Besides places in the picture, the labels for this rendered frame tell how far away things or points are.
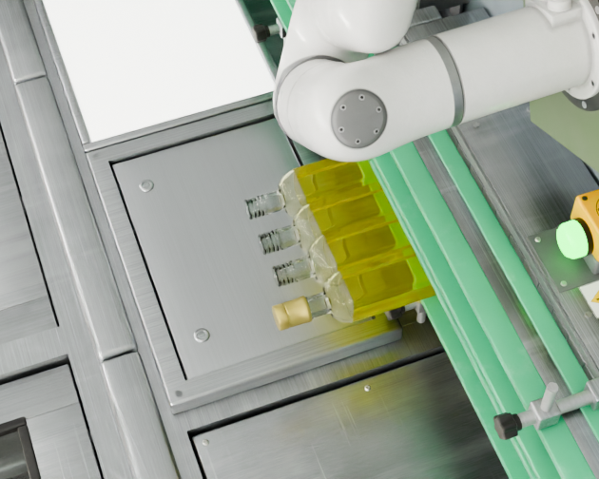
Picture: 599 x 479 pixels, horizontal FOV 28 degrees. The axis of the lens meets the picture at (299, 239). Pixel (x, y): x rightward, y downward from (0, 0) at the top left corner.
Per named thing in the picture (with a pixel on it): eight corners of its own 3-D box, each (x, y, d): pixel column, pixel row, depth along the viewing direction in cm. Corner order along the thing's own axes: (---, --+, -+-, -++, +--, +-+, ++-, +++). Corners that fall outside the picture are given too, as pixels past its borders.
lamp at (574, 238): (571, 232, 140) (549, 239, 140) (578, 209, 137) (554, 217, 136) (589, 261, 138) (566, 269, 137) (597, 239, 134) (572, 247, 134)
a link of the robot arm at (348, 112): (475, 133, 118) (326, 182, 115) (425, 117, 130) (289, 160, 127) (455, 38, 115) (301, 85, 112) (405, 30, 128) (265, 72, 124)
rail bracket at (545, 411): (597, 380, 133) (488, 418, 130) (610, 347, 127) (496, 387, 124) (615, 411, 131) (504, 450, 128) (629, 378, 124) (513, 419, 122)
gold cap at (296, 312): (309, 302, 152) (277, 313, 152) (314, 326, 154) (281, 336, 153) (300, 291, 155) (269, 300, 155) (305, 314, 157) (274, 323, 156)
